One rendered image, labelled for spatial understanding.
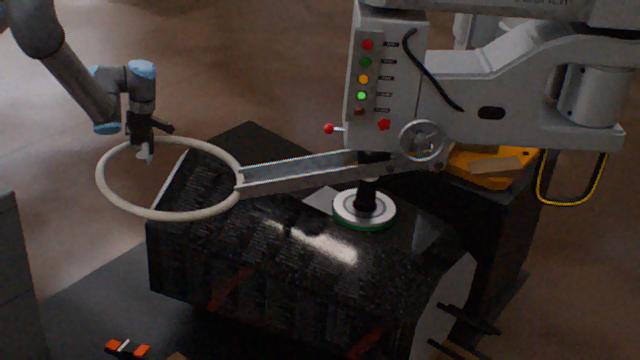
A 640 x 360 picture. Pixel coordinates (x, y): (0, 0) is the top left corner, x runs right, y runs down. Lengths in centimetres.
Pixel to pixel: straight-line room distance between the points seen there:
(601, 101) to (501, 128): 30
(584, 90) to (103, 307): 215
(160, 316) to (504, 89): 179
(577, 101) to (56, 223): 261
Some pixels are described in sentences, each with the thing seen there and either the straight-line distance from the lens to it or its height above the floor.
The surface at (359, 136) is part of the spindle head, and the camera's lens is 206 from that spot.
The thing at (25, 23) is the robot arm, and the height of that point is 155.
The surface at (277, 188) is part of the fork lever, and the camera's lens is 221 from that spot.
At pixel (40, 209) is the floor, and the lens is 386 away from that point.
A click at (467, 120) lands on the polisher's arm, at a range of 209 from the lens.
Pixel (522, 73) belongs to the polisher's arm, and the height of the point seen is 141.
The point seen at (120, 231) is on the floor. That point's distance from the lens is 362.
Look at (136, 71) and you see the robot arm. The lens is 230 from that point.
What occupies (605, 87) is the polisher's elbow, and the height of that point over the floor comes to 138.
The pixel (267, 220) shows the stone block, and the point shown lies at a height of 74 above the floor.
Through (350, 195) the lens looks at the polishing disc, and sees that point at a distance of 237.
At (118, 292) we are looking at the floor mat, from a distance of 324.
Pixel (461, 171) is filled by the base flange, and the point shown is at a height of 77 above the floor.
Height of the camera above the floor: 216
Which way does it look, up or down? 33 degrees down
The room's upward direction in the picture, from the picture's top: 5 degrees clockwise
